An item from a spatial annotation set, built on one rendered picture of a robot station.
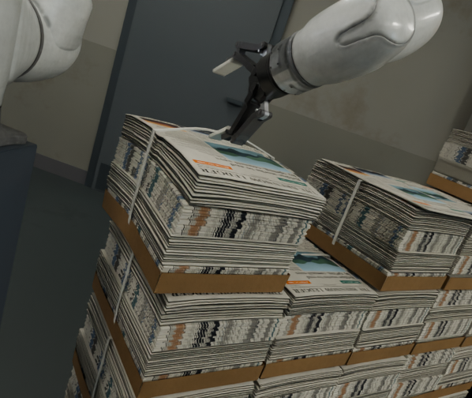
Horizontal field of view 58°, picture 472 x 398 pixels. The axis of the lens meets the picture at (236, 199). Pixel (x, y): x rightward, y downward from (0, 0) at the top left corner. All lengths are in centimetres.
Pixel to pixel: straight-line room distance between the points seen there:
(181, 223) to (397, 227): 60
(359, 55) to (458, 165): 117
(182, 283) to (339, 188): 63
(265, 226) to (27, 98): 323
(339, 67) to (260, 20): 265
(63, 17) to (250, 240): 49
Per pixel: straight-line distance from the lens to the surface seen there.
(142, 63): 339
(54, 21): 81
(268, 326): 93
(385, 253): 113
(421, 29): 75
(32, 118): 383
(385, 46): 60
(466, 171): 171
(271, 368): 103
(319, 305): 100
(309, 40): 64
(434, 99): 343
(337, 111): 329
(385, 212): 113
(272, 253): 82
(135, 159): 89
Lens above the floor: 121
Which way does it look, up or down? 15 degrees down
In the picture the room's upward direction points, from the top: 19 degrees clockwise
